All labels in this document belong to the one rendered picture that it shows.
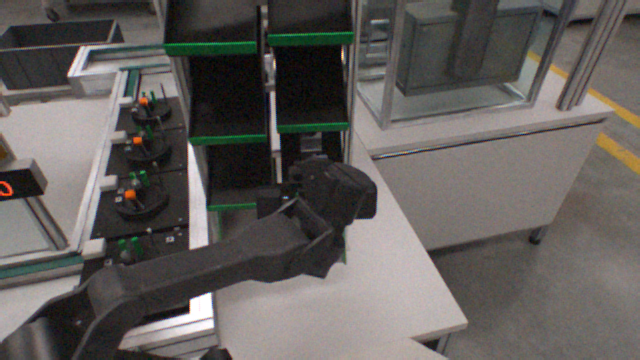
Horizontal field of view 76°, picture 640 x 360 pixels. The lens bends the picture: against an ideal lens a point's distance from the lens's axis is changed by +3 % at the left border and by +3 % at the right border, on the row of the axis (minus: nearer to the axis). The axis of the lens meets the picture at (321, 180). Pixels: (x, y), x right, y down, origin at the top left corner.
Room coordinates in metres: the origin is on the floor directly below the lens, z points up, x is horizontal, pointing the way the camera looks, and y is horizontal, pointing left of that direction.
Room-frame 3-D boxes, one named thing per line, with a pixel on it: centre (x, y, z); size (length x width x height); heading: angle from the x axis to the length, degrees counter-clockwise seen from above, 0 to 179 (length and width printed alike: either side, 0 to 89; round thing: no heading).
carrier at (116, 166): (1.07, 0.57, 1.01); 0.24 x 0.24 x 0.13; 15
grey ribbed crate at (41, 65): (2.41, 1.56, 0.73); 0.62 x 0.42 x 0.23; 105
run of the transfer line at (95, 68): (2.05, -0.01, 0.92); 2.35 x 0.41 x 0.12; 105
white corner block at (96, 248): (0.66, 0.56, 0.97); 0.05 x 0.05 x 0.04; 15
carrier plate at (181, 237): (0.59, 0.44, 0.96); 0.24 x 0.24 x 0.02; 15
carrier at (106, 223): (0.83, 0.50, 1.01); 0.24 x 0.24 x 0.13; 15
